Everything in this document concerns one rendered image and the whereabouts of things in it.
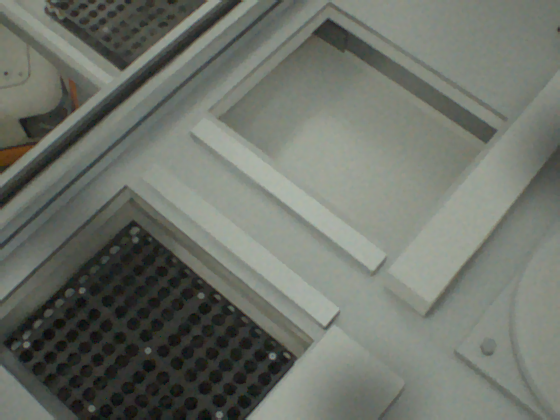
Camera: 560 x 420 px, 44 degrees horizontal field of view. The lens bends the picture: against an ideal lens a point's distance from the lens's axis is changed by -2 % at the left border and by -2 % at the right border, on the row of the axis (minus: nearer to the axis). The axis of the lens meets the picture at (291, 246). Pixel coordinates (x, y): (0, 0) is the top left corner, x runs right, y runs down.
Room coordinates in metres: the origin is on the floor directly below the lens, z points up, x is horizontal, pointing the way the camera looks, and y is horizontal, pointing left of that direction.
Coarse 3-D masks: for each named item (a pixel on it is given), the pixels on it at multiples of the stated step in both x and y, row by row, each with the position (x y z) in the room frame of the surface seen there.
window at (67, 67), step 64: (0, 0) 0.35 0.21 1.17; (64, 0) 0.39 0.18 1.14; (128, 0) 0.43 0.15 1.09; (192, 0) 0.49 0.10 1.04; (0, 64) 0.34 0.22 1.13; (64, 64) 0.37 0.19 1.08; (128, 64) 0.42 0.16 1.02; (0, 128) 0.31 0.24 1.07; (64, 128) 0.35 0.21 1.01; (0, 192) 0.29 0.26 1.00
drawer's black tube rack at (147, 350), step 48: (144, 240) 0.31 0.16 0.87; (96, 288) 0.25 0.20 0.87; (144, 288) 0.25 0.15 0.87; (192, 288) 0.24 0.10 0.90; (48, 336) 0.20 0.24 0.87; (96, 336) 0.20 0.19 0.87; (144, 336) 0.20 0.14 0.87; (192, 336) 0.20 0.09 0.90; (240, 336) 0.20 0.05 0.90; (48, 384) 0.15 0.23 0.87; (96, 384) 0.15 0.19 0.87; (144, 384) 0.15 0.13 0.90; (192, 384) 0.15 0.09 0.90; (240, 384) 0.15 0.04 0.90
